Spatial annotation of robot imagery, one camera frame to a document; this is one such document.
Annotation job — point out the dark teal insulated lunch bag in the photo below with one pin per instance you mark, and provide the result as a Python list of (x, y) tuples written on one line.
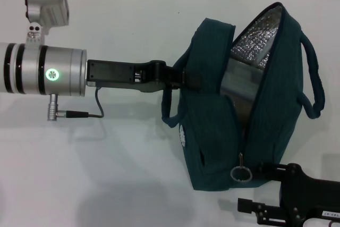
[(276, 118)]

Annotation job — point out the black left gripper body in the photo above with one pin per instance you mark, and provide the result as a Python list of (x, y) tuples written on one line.
[(119, 74)]

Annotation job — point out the clear food container blue seal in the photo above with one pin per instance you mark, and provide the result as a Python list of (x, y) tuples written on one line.
[(239, 83)]

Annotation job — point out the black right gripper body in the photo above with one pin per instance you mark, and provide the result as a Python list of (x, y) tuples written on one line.
[(313, 200)]

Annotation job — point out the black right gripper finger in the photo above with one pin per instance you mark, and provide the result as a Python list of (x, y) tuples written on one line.
[(260, 208), (273, 171)]

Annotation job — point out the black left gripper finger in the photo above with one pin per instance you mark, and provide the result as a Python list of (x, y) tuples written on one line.
[(188, 78)]

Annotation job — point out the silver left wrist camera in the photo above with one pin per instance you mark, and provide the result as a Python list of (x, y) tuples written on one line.
[(47, 1)]

